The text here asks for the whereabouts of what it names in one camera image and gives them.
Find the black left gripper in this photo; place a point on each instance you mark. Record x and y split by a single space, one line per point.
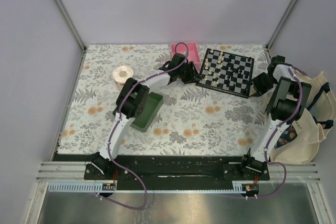
193 75

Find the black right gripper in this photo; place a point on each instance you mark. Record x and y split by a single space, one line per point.
260 90

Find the pink plastic box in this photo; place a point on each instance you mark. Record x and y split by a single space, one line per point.
193 55

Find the black white chess board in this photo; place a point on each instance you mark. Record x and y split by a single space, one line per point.
227 73

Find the green plastic tray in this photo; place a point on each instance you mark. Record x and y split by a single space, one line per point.
153 104

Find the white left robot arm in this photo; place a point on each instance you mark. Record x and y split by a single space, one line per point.
131 104

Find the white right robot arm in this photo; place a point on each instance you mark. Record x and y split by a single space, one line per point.
286 105

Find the floral patterned table mat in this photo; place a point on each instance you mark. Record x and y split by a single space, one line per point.
191 121

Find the pink toilet paper roll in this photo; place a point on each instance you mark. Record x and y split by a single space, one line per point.
121 74

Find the cream canvas tote bag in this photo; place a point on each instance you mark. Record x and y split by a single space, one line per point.
299 143

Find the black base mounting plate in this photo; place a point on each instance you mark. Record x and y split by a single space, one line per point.
134 172

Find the white slotted cable duct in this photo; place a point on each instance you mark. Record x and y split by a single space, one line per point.
86 187

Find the aluminium rail frame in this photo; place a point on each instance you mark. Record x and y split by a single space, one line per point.
61 171

